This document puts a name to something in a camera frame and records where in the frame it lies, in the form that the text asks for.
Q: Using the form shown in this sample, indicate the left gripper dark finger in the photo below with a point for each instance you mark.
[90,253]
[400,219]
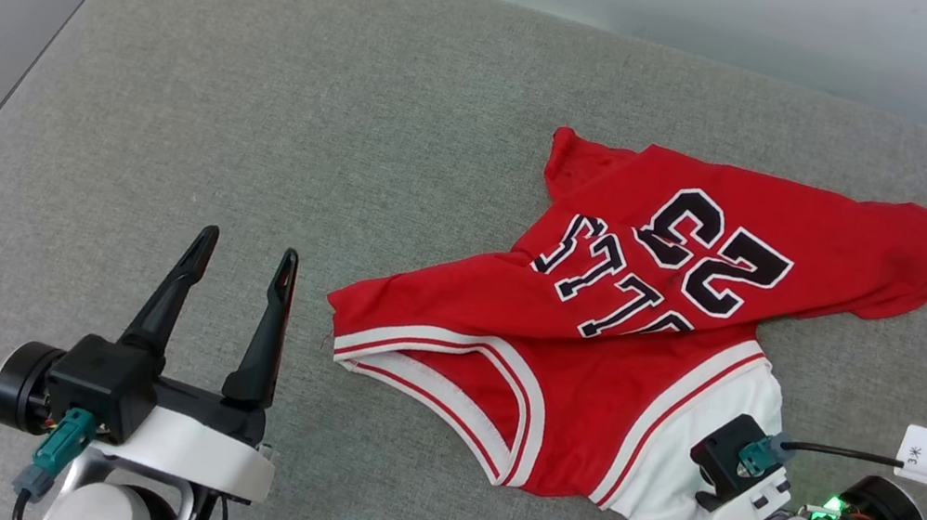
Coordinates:
[169,305]
[266,340]

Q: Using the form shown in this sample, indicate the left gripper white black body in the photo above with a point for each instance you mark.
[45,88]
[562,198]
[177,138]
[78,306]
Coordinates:
[204,457]

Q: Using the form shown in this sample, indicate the red and white basketball jersey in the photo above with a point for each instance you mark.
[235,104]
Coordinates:
[619,399]

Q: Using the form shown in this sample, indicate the left white grey robot arm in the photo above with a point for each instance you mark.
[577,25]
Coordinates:
[101,515]

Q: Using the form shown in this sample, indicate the grey fabric sofa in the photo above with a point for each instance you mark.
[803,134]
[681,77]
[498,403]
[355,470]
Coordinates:
[260,123]

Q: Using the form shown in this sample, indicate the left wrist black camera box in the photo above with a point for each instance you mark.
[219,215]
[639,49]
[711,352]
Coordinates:
[104,379]

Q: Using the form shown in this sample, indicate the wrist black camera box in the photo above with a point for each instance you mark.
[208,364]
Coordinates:
[723,454]
[104,379]

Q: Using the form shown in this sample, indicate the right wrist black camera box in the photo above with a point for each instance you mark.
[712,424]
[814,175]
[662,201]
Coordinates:
[723,454]

